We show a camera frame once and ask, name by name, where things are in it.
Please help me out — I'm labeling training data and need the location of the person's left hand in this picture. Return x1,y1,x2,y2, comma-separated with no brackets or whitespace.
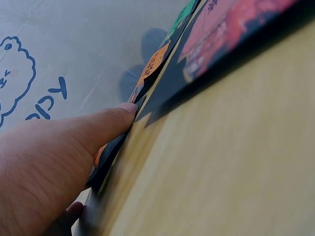
0,102,138,236

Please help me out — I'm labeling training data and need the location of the black packet with red print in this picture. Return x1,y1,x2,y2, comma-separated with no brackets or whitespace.
134,0,307,128

